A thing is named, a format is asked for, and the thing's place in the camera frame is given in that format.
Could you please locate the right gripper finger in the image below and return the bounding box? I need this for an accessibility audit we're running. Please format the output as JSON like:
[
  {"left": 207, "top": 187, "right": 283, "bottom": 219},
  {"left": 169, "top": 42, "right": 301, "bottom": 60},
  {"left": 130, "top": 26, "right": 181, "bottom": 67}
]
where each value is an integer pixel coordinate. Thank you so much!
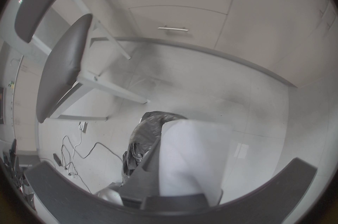
[{"left": 116, "top": 136, "right": 163, "bottom": 209}]

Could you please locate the black plastic bag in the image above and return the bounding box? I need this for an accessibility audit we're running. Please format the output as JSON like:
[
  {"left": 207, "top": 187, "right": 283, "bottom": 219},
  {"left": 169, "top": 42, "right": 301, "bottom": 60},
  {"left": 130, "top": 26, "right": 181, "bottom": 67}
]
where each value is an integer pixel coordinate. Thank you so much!
[{"left": 122, "top": 111, "right": 189, "bottom": 186}]

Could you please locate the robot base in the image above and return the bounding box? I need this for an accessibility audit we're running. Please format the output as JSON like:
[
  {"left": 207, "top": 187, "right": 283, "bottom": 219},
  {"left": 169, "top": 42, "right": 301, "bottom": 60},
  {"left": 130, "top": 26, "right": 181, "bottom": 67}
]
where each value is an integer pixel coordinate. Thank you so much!
[{"left": 95, "top": 183, "right": 124, "bottom": 206}]

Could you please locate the grey padded chair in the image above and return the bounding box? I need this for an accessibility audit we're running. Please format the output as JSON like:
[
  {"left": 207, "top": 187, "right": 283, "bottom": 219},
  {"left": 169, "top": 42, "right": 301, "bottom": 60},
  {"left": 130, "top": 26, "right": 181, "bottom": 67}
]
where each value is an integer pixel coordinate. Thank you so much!
[{"left": 14, "top": 0, "right": 149, "bottom": 123}]

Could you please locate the beige cabinet with drawers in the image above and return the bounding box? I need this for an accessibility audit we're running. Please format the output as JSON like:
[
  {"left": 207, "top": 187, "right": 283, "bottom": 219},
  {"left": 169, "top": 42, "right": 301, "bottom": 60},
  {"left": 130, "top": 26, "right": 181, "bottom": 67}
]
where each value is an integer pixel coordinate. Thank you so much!
[{"left": 63, "top": 0, "right": 338, "bottom": 89}]

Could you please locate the black cable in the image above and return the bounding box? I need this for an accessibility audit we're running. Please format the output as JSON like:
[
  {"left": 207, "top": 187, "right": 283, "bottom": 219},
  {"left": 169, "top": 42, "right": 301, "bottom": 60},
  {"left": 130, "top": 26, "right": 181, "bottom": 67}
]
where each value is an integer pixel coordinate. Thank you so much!
[{"left": 75, "top": 142, "right": 124, "bottom": 164}]

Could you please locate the white cable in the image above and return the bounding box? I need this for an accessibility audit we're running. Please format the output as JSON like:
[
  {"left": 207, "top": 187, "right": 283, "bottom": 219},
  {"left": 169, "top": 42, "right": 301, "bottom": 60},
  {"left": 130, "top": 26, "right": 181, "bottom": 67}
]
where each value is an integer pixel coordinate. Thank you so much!
[{"left": 71, "top": 121, "right": 88, "bottom": 179}]

